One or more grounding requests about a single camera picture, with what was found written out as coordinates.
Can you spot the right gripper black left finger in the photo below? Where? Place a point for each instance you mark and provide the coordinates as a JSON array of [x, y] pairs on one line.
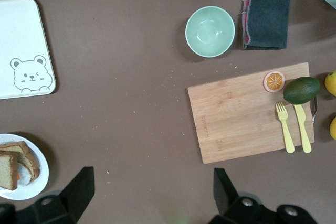
[[78, 192]]

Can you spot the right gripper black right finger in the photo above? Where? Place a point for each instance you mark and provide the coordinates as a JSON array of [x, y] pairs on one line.
[[225, 195]]

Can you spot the round white plate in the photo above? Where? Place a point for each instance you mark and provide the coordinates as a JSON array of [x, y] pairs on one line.
[[31, 192]]

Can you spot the brown bread slice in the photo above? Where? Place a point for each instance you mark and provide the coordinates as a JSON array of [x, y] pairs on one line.
[[8, 171], [26, 155]]

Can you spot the fried egg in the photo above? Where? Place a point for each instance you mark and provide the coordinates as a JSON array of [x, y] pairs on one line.
[[18, 176]]

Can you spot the wooden cutting board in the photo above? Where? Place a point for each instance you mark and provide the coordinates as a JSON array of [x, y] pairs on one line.
[[236, 119]]

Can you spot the yellow plastic fork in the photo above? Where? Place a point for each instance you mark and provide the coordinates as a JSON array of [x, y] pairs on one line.
[[284, 127]]

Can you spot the yellow plastic knife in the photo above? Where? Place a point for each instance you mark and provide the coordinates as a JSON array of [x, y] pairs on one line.
[[302, 129]]

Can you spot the orange fruit slice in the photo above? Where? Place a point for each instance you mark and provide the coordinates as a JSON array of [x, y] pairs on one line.
[[274, 81]]

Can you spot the yellow lemon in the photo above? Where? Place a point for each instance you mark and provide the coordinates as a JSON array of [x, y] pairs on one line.
[[331, 83], [333, 128]]

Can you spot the green avocado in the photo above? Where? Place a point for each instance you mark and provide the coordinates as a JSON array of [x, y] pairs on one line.
[[302, 90]]

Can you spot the pink folded cloth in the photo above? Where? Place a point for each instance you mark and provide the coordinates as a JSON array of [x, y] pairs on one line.
[[246, 39]]

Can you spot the light green bowl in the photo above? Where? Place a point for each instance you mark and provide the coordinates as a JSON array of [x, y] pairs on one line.
[[210, 32]]

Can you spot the beige bear print tray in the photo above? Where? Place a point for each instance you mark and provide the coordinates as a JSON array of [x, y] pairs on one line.
[[21, 37]]

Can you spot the dark grey folded cloth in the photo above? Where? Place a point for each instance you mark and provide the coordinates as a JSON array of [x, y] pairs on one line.
[[267, 19]]

